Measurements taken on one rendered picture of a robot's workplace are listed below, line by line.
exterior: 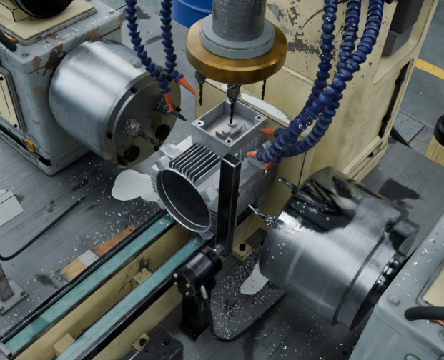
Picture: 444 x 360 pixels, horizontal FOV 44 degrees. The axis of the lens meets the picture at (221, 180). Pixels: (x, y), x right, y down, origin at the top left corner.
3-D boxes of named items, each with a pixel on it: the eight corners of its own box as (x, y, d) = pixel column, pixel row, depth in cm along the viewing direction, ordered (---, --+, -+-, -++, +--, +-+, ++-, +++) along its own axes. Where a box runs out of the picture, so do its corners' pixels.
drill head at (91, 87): (98, 80, 154) (86, -2, 136) (194, 141, 139) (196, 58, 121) (22, 123, 141) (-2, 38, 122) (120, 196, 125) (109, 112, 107)
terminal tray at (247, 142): (227, 121, 121) (228, 95, 116) (264, 143, 117) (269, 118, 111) (189, 148, 115) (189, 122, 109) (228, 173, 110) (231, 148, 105)
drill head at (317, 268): (289, 203, 127) (307, 121, 108) (457, 311, 110) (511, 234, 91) (219, 271, 113) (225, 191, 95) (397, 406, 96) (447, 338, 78)
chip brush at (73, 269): (128, 223, 135) (128, 221, 134) (141, 235, 133) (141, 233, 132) (57, 273, 124) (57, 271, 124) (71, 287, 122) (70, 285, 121)
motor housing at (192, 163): (209, 161, 134) (212, 99, 120) (272, 201, 126) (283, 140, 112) (151, 206, 123) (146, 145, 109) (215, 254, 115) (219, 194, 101)
